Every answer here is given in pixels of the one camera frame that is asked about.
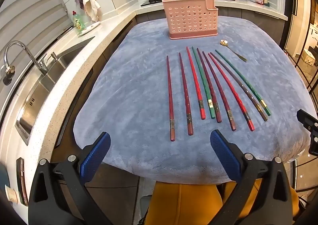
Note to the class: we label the blue-grey plush blanket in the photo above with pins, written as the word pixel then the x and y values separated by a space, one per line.
pixel 129 85

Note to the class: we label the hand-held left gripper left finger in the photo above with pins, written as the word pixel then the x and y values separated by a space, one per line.
pixel 95 158

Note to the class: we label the dark red chopstick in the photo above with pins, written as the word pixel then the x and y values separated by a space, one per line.
pixel 172 130

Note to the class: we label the maroon chopstick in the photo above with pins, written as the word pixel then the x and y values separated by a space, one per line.
pixel 232 124
pixel 218 117

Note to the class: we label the stainless steel sink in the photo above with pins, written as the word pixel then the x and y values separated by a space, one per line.
pixel 37 95

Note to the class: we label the gold flower-topped spoon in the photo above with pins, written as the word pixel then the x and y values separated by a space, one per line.
pixel 224 43

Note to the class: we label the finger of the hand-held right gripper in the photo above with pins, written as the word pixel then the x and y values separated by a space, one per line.
pixel 309 122

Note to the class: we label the white window blinds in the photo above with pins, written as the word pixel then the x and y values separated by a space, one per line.
pixel 27 11

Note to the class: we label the white speckled kitchen counter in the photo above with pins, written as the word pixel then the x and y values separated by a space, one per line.
pixel 104 31

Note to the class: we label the black-framed glass door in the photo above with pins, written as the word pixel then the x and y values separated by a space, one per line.
pixel 298 41

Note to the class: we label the green chopstick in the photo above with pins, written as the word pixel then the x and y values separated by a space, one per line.
pixel 266 110
pixel 212 113

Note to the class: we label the chrome soap dispenser pump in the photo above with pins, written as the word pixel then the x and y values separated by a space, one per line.
pixel 53 56

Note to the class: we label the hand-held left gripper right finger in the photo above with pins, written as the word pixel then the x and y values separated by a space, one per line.
pixel 224 155

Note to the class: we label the brown-purple chopstick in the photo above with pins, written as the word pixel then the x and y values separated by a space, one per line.
pixel 262 114

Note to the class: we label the green dish soap bottle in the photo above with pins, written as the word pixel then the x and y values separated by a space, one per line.
pixel 78 23

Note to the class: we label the pink perforated utensil holder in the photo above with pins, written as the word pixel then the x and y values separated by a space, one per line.
pixel 188 18

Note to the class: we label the brown-red chopstick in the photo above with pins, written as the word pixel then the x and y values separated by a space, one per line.
pixel 189 128

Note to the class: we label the chrome kitchen faucet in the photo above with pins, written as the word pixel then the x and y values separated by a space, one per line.
pixel 41 66

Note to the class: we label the person's legs in yellow trousers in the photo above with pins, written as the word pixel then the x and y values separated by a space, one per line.
pixel 183 205

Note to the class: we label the dark red-edged board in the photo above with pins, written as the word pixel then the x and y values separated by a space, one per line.
pixel 22 180

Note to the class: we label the patterned ceramic plate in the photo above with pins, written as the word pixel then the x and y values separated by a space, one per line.
pixel 90 28

